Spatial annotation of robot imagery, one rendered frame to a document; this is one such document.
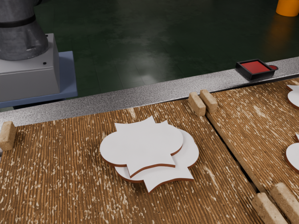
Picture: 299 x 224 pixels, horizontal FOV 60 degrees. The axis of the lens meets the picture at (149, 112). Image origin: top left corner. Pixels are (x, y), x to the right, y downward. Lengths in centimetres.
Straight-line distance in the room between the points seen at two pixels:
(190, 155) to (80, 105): 31
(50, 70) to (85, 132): 26
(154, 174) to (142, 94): 29
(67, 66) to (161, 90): 37
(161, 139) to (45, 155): 21
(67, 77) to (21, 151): 37
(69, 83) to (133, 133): 40
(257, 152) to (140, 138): 22
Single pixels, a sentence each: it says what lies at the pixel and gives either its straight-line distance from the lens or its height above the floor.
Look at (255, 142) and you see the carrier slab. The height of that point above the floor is 94.
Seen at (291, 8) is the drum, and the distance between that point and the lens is 438.
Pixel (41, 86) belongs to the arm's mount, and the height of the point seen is 90.
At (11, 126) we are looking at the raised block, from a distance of 57.
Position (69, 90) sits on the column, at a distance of 79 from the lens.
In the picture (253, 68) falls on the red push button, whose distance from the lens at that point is 80.
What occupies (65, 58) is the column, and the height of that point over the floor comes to 87.
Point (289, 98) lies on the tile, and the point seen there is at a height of 94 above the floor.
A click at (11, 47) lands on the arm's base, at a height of 99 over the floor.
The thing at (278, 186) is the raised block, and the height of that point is 96.
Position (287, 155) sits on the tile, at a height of 94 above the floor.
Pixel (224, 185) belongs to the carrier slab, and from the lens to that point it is 46.
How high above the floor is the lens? 130
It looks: 39 degrees down
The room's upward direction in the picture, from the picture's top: straight up
